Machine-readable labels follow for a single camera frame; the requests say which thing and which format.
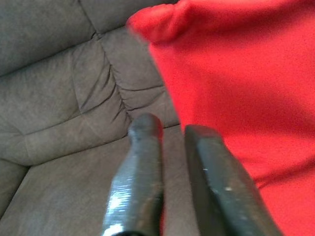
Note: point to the red pillow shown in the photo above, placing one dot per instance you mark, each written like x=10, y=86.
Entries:
x=233, y=86

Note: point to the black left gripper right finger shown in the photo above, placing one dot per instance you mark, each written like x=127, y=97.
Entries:
x=221, y=191

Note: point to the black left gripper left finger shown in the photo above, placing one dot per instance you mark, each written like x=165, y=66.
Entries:
x=140, y=172

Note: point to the grey fabric sofa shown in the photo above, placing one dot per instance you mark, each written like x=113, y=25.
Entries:
x=61, y=98

